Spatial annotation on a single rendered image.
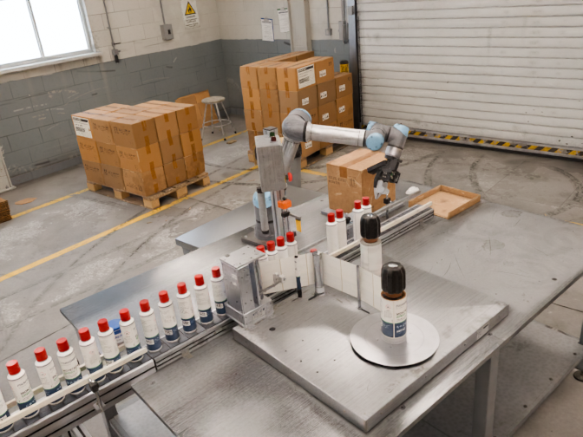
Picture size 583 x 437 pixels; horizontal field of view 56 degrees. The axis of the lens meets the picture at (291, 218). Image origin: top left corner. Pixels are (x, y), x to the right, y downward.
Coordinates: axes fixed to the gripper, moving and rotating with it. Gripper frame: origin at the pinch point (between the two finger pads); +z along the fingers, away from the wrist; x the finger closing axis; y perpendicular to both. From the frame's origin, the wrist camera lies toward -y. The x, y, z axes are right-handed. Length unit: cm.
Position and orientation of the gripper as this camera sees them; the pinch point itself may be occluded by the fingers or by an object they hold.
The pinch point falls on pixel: (376, 196)
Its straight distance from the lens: 263.8
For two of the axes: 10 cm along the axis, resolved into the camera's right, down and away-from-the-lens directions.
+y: 6.4, 2.5, -7.3
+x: 7.1, 1.7, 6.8
